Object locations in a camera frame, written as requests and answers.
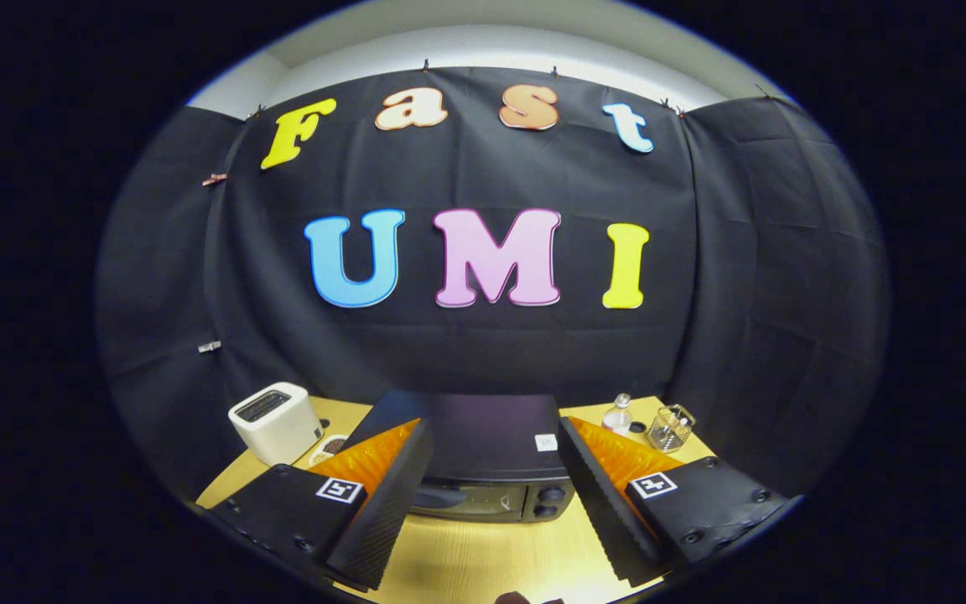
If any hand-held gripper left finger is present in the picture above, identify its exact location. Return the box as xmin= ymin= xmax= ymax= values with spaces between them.
xmin=208 ymin=417 xmax=436 ymax=592

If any black toaster oven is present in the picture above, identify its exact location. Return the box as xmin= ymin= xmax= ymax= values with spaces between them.
xmin=340 ymin=388 xmax=576 ymax=524

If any small wire basket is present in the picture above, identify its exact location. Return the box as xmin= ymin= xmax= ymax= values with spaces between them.
xmin=647 ymin=404 xmax=697 ymax=455

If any white bread toaster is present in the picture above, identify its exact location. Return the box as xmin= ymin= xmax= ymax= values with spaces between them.
xmin=228 ymin=382 xmax=324 ymax=467

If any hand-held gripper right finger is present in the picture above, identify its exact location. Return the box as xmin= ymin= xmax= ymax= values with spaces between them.
xmin=557 ymin=415 xmax=791 ymax=588

